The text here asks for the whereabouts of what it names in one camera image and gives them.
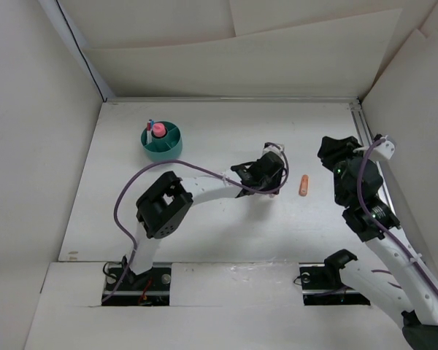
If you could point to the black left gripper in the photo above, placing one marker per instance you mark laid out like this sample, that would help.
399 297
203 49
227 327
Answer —
274 181

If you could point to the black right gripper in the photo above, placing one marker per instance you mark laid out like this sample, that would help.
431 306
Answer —
333 149

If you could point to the orange highlighter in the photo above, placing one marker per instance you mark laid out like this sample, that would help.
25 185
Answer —
303 187

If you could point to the pink capped clear tube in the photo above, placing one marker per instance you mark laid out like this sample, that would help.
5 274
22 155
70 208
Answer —
159 130

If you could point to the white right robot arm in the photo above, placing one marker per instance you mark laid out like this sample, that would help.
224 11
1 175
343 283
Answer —
413 305

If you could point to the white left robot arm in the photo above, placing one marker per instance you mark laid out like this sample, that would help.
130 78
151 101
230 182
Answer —
164 205

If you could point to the teal round desk organizer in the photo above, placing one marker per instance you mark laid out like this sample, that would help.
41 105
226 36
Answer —
166 148

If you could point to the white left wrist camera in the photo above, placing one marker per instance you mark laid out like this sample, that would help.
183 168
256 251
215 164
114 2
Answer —
278 149

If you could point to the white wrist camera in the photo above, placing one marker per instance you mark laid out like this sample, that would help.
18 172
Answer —
278 149
383 151

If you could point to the aluminium rail right side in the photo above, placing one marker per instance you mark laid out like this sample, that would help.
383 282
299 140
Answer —
365 138

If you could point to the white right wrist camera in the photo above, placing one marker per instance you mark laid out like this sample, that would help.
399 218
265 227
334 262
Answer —
383 151

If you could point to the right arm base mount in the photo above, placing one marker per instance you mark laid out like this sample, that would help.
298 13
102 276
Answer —
320 288

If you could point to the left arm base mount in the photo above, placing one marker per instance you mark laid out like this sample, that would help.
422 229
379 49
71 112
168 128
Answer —
148 289

